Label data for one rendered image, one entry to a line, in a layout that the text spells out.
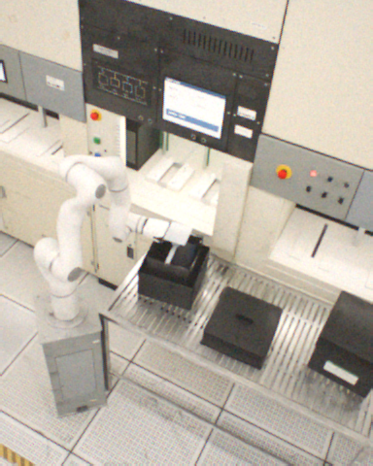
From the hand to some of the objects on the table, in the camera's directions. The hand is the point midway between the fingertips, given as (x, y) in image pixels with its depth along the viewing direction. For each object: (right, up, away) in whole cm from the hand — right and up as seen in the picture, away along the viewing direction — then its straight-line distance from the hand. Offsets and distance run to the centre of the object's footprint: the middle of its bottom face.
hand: (177, 235), depth 235 cm
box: (+76, -56, -1) cm, 94 cm away
